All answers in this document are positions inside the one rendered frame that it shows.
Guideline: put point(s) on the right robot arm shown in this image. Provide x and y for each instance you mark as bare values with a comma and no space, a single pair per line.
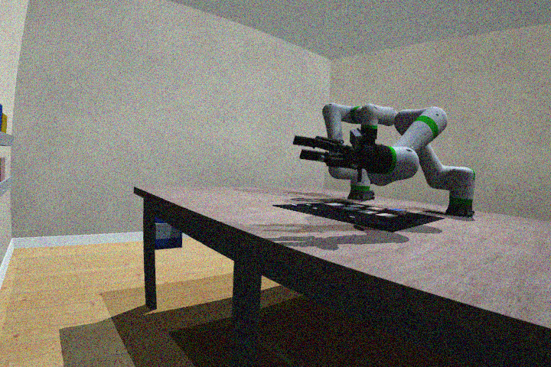
368,116

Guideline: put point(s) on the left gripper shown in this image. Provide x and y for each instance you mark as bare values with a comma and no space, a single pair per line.
345,157

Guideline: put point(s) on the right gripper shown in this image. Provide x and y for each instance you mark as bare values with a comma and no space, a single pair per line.
367,142

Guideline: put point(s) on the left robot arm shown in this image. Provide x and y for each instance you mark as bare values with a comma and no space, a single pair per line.
403,162

